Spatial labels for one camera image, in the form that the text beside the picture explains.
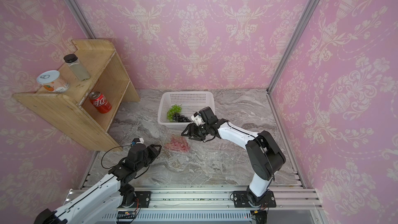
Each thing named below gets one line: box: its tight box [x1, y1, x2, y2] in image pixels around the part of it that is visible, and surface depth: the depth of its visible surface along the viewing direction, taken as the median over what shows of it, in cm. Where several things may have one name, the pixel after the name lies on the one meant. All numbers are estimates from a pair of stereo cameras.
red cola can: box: [89, 91, 112, 115], surface depth 77 cm
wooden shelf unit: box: [12, 39, 140, 152], surface depth 74 cm
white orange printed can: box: [36, 70, 70, 93], surface depth 61 cm
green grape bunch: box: [166, 104, 182, 122], surface depth 106 cm
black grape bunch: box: [173, 113, 192, 123], surface depth 102 cm
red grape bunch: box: [164, 134, 191, 153], surface depth 89 cm
